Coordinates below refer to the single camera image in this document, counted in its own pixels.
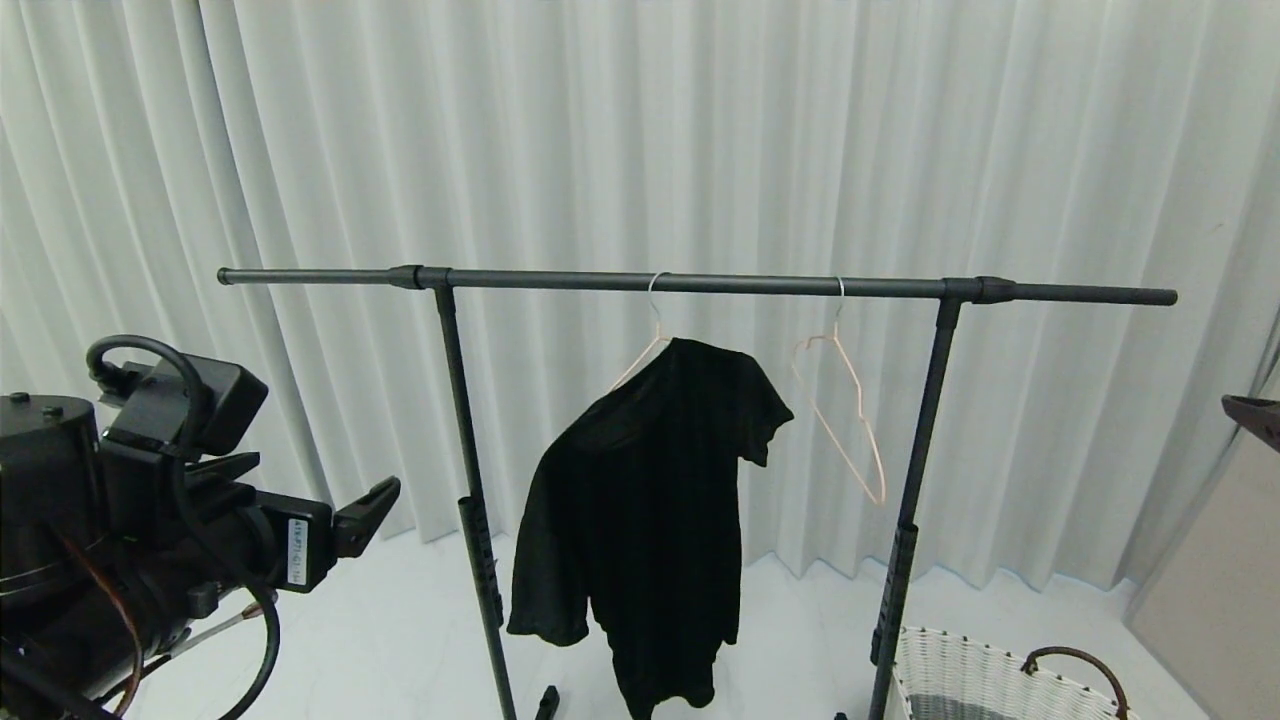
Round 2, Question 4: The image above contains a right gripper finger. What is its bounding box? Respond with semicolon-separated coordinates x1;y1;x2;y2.
1221;394;1280;453

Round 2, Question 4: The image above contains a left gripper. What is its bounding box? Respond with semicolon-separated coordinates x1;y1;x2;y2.
105;451;402;646

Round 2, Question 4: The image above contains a black garment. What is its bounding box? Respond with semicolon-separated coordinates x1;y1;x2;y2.
506;337;796;720

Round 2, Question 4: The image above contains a pink clothes hanger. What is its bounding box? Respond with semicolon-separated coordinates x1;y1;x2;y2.
791;277;888;507
609;271;672;392

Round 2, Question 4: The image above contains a black clothes rack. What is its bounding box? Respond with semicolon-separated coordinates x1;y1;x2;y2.
217;264;1179;720

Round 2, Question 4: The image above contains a white laundry basket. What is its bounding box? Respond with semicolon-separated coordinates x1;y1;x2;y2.
888;626;1143;720

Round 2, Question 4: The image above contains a white curtain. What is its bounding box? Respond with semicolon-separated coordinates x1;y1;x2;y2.
0;0;1280;593

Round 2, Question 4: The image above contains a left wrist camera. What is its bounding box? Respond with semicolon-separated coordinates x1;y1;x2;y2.
100;353;270;463

